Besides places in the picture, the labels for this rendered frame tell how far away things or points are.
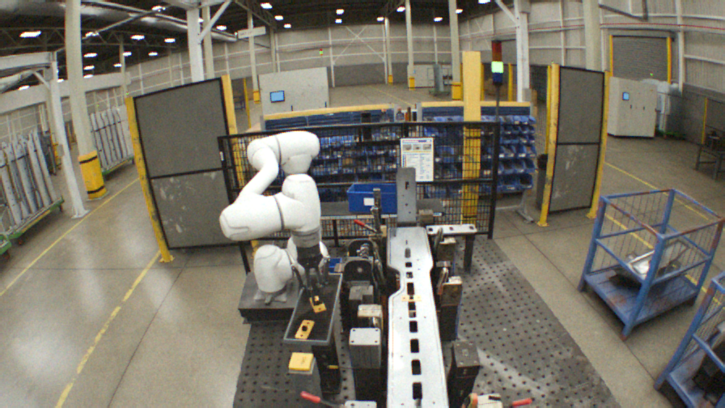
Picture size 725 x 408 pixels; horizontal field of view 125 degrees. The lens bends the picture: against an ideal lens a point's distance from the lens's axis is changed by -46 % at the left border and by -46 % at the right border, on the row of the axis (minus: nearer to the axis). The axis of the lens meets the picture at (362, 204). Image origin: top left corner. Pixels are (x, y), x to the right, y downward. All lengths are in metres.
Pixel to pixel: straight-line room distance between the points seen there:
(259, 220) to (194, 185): 2.93
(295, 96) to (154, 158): 4.93
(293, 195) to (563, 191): 3.97
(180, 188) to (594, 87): 4.98
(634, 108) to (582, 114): 8.38
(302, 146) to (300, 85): 6.72
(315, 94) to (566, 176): 5.80
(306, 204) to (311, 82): 7.28
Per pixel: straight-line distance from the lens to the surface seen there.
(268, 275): 1.74
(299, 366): 1.00
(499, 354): 1.66
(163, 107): 3.79
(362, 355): 1.14
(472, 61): 2.24
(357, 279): 1.40
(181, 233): 4.16
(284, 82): 8.22
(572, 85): 4.32
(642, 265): 3.12
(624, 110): 12.33
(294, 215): 0.95
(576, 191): 4.75
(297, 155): 1.49
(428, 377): 1.15
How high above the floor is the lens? 1.90
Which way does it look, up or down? 23 degrees down
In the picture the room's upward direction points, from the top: 4 degrees counter-clockwise
